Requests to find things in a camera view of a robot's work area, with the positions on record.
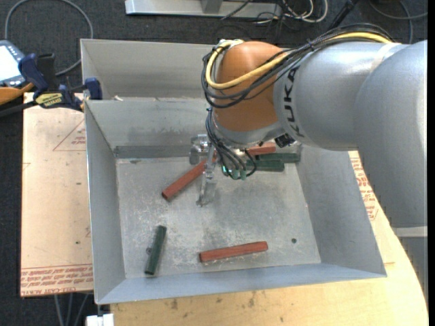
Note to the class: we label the red-brown flat block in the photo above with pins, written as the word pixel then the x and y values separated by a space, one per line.
pixel 181 182
pixel 263 149
pixel 234 251

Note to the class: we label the brown cardboard board, red print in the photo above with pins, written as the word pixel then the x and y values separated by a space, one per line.
pixel 54 189

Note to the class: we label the grey metal bin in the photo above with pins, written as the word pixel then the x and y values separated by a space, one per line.
pixel 238 216

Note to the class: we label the black cylinder on white bracket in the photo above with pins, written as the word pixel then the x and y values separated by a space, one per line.
pixel 282 140

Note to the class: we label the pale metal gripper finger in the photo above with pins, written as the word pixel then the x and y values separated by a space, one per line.
pixel 203 185
pixel 211 189

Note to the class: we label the dark green flat block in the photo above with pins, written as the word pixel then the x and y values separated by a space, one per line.
pixel 155 250
pixel 270 166
pixel 282 157

